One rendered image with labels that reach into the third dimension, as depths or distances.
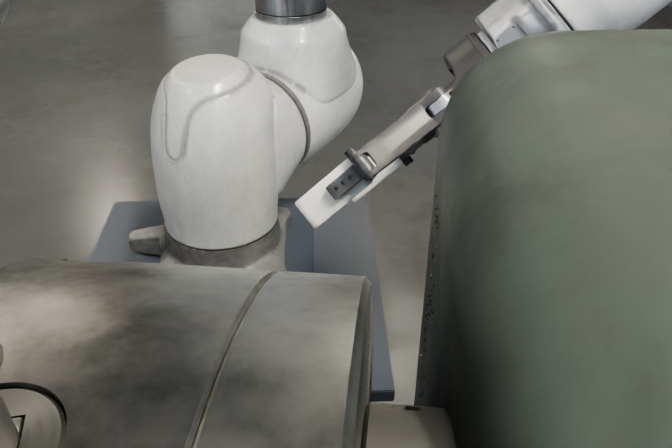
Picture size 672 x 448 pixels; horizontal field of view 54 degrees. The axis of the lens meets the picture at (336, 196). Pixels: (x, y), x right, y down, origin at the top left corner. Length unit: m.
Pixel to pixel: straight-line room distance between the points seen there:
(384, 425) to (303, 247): 0.72
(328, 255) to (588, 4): 0.58
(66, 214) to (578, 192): 2.50
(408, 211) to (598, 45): 2.17
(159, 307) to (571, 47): 0.22
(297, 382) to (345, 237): 0.89
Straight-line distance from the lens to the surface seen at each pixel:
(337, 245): 1.03
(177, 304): 0.20
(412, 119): 0.55
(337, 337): 0.18
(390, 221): 2.43
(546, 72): 0.31
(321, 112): 0.92
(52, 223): 2.62
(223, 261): 0.86
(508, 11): 0.58
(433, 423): 0.24
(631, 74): 0.31
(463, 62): 0.59
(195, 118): 0.77
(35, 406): 0.17
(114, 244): 1.09
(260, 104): 0.80
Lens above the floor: 1.36
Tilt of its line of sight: 32 degrees down
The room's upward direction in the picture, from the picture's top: straight up
